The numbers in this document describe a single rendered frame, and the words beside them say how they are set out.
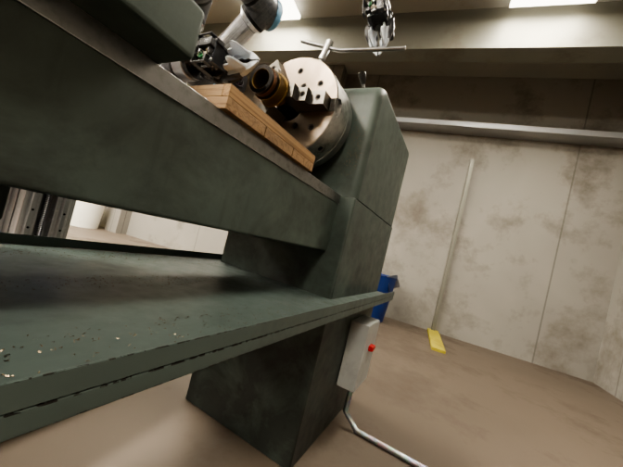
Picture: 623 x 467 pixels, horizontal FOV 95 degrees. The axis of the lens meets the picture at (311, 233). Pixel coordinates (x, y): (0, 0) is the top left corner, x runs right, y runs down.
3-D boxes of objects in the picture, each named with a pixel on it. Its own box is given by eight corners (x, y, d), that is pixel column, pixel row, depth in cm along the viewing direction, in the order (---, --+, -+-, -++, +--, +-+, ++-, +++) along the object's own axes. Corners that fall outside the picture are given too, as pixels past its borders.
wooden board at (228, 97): (209, 159, 87) (212, 147, 87) (311, 171, 70) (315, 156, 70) (102, 108, 60) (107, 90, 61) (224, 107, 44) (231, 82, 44)
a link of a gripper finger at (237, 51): (245, 45, 62) (215, 50, 66) (261, 63, 67) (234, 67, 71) (248, 31, 62) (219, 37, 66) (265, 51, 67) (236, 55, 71)
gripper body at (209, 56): (205, 61, 65) (172, 66, 70) (233, 83, 72) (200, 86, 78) (214, 29, 65) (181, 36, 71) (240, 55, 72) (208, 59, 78)
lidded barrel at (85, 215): (108, 231, 517) (118, 195, 519) (72, 227, 464) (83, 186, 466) (88, 224, 537) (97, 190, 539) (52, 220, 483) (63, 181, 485)
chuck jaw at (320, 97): (304, 103, 88) (340, 101, 82) (301, 119, 88) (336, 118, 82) (286, 82, 78) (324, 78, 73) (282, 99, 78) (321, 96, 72)
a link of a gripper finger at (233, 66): (241, 59, 62) (212, 63, 66) (258, 76, 67) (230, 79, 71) (245, 45, 62) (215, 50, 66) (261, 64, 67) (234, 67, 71)
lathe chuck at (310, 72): (250, 151, 103) (287, 69, 100) (321, 180, 88) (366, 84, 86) (234, 140, 95) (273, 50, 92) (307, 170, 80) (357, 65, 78)
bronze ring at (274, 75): (269, 79, 83) (249, 60, 75) (297, 79, 79) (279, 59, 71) (262, 111, 84) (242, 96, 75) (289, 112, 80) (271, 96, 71)
